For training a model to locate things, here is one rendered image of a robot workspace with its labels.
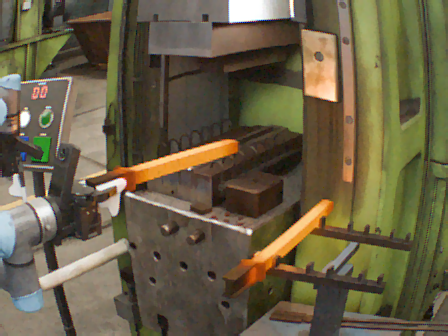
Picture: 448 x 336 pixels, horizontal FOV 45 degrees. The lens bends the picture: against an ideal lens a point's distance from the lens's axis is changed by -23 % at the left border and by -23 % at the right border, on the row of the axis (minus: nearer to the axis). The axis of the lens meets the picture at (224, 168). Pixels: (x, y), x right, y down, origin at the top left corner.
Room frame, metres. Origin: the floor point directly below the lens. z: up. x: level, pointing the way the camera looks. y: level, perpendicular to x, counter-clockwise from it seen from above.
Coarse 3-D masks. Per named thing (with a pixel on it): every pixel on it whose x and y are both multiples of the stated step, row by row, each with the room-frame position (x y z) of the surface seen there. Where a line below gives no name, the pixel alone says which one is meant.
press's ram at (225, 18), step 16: (144, 0) 1.61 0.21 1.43; (160, 0) 1.58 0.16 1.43; (176, 0) 1.54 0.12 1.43; (192, 0) 1.51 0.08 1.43; (208, 0) 1.49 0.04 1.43; (224, 0) 1.46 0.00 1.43; (240, 0) 1.49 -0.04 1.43; (256, 0) 1.54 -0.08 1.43; (272, 0) 1.60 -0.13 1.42; (288, 0) 1.67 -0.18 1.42; (144, 16) 1.61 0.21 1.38; (160, 16) 1.57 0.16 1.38; (176, 16) 1.54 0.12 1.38; (192, 16) 1.51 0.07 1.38; (208, 16) 1.50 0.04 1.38; (224, 16) 1.46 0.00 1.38; (240, 16) 1.48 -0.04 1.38; (256, 16) 1.54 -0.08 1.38; (272, 16) 1.60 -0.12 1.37; (288, 16) 1.67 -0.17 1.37
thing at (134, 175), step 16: (208, 144) 1.31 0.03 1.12; (224, 144) 1.32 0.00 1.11; (160, 160) 1.18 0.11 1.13; (176, 160) 1.19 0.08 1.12; (192, 160) 1.23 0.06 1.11; (208, 160) 1.27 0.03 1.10; (96, 176) 1.05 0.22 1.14; (112, 176) 1.06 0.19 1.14; (128, 176) 1.08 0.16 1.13; (144, 176) 1.12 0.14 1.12
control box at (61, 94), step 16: (48, 80) 1.77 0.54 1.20; (64, 80) 1.75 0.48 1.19; (32, 96) 1.75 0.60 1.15; (48, 96) 1.74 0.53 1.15; (64, 96) 1.72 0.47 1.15; (32, 112) 1.72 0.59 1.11; (64, 112) 1.70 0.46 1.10; (32, 128) 1.69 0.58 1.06; (48, 128) 1.68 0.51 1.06; (64, 128) 1.70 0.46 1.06
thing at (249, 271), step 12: (324, 204) 1.35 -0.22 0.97; (312, 216) 1.29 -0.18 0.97; (300, 228) 1.23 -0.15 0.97; (312, 228) 1.27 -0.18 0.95; (276, 240) 1.18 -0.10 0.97; (288, 240) 1.18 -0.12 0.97; (300, 240) 1.22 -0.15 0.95; (264, 252) 1.13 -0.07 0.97; (276, 252) 1.12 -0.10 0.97; (240, 264) 1.06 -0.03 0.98; (252, 264) 1.05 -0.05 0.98; (264, 264) 1.06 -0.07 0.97; (228, 276) 1.01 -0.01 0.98; (240, 276) 1.01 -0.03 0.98; (252, 276) 1.06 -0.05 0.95; (264, 276) 1.07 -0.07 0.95; (228, 288) 1.00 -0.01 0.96; (240, 288) 1.02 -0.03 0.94
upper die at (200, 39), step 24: (168, 24) 1.56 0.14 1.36; (192, 24) 1.51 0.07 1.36; (216, 24) 1.49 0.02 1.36; (240, 24) 1.57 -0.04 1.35; (264, 24) 1.66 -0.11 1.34; (288, 24) 1.77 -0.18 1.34; (168, 48) 1.55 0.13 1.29; (192, 48) 1.51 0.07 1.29; (216, 48) 1.49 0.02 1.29; (240, 48) 1.57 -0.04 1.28
